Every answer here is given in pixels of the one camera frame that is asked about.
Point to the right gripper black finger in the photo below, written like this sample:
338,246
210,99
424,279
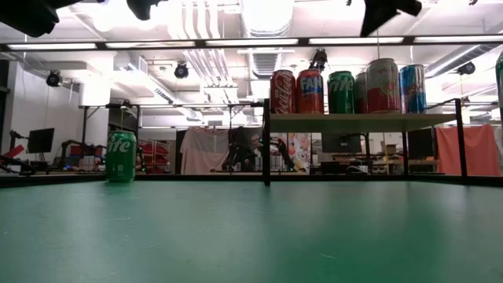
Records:
383,12

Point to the slim blue silver energy can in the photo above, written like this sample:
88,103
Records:
413,90

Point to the red Fanta can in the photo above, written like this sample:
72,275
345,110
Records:
309,94

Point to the red and white soda can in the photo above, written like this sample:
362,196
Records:
283,94

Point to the black background robot arm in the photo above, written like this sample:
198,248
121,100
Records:
237,153

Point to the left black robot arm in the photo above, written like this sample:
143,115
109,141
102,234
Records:
27,15

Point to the black ceiling spotlight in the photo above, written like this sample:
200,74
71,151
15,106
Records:
466,68
319,59
181,70
53,78

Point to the black background screen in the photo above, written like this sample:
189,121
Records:
420,143

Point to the wide black background monitor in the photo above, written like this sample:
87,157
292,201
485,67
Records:
341,143

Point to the red storage bins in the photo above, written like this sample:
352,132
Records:
155,155

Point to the white hanging cloth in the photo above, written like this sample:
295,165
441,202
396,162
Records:
204,151

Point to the colourful printed cloth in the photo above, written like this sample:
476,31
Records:
302,147

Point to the salmon pink hanging cloth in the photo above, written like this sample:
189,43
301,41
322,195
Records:
467,149

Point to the person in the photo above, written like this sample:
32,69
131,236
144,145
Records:
256,140

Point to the green table mat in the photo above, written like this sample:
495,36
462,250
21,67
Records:
236,236

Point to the wooden shelf black metal frame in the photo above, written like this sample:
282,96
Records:
353,122

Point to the white ceiling duct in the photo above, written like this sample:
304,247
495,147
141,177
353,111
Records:
267,23

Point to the black background table frame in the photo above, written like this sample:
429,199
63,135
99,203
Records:
85,118

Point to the black metal rig frame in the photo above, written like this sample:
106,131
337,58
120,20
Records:
59,178

